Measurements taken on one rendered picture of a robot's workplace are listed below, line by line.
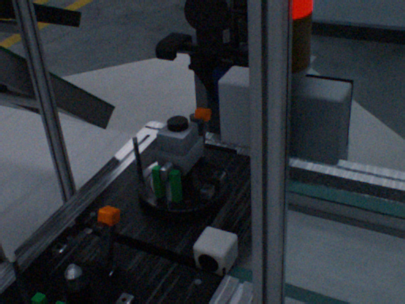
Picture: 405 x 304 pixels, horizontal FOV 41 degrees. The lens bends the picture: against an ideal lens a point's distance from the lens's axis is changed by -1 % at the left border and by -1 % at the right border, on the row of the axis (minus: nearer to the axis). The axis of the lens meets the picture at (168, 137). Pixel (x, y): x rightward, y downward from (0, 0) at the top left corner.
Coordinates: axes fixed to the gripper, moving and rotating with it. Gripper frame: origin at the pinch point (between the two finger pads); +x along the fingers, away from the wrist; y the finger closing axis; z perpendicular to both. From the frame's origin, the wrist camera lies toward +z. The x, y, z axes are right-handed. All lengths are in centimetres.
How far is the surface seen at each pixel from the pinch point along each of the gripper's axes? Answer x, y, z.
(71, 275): 5.2, -1.0, -39.3
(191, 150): 3.8, -2.4, -13.7
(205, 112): 1.9, -0.9, -6.2
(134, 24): 104, 205, 267
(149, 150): 12.0, 10.7, -5.6
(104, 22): 104, 233, 265
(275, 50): -19.8, -20.4, -29.8
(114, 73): 22, 50, 38
